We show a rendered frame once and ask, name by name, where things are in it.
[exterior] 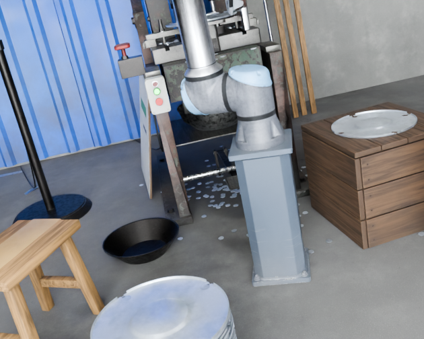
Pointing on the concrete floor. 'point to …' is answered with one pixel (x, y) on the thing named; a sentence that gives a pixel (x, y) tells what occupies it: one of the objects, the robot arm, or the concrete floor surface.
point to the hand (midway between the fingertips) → (229, 12)
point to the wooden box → (374, 178)
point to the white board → (145, 135)
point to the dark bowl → (141, 240)
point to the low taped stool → (52, 231)
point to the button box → (155, 99)
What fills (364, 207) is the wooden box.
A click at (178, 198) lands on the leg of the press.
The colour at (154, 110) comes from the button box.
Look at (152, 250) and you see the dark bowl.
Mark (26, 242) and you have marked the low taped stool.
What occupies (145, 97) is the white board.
